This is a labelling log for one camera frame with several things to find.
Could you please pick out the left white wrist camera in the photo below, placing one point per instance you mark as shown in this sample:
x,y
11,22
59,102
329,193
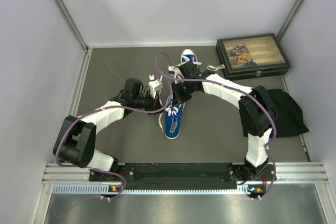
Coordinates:
x,y
155,85

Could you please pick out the aluminium frame rail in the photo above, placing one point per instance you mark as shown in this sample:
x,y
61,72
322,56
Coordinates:
x,y
301,172

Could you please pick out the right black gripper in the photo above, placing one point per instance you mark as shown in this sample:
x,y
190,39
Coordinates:
x,y
177,96

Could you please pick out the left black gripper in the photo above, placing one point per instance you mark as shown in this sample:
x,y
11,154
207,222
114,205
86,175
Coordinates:
x,y
155,103

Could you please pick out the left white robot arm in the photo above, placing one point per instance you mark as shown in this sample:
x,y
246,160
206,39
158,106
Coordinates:
x,y
75,144

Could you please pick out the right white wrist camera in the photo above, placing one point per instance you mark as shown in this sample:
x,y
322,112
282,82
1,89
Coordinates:
x,y
175,72

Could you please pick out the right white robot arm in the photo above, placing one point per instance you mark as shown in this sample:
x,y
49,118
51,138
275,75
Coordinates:
x,y
256,109

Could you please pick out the blue sneaker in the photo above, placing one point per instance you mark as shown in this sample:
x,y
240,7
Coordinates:
x,y
170,118
189,55

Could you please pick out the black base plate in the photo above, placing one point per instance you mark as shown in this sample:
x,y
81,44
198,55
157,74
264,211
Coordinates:
x,y
174,176

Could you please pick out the black cloth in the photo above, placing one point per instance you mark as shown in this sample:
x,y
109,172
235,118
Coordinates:
x,y
289,122

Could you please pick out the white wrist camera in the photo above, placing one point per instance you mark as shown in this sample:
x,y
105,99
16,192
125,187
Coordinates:
x,y
155,85
175,72

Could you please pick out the grey slotted cable duct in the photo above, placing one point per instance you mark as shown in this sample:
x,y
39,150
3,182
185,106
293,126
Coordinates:
x,y
85,189

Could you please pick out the black glass-lid jewelry box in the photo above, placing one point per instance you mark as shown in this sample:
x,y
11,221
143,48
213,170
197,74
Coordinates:
x,y
252,57

